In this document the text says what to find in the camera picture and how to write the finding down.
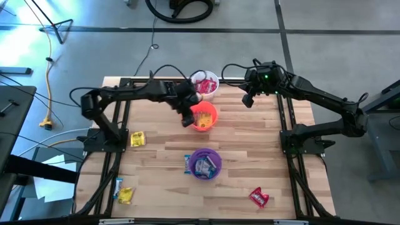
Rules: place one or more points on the grey metal stand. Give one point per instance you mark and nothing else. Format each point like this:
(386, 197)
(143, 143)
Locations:
(379, 150)

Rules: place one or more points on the yellow candy packet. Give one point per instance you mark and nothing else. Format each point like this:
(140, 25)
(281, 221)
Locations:
(126, 196)
(137, 139)
(205, 120)

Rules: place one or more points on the purple plastic bucket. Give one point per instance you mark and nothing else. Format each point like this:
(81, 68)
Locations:
(195, 156)

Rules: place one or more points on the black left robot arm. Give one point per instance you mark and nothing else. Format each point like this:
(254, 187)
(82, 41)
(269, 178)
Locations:
(131, 90)

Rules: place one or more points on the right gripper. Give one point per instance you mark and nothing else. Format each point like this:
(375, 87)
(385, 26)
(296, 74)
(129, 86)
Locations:
(264, 79)

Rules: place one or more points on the orange plastic bucket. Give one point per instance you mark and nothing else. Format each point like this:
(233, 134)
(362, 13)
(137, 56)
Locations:
(212, 107)

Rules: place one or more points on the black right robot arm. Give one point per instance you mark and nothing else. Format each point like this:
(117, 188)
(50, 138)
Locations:
(328, 97)

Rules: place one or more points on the white paper sheets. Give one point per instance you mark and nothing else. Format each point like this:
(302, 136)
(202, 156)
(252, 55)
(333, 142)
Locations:
(53, 187)

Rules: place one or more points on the white plastic bucket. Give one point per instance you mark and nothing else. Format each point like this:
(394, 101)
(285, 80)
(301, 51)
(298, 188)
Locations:
(210, 96)

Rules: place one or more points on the black tripod stand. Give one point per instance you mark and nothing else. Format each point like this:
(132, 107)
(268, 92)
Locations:
(56, 27)

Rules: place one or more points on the red Skittles packet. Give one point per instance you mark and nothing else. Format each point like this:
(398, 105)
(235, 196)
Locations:
(258, 197)
(212, 87)
(203, 86)

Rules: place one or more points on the black desk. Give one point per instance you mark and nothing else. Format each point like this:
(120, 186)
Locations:
(15, 125)

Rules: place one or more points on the blue white candy bar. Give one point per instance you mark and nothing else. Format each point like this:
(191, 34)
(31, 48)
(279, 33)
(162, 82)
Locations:
(187, 164)
(208, 173)
(118, 187)
(200, 167)
(211, 163)

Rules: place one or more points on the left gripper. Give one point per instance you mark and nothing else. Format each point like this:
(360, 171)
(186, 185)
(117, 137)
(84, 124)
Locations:
(186, 97)

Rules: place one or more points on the grey desk foot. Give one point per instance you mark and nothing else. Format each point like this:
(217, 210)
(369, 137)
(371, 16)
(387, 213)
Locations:
(15, 70)

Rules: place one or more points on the silver bracket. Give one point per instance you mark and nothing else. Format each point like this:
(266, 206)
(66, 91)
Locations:
(290, 222)
(115, 221)

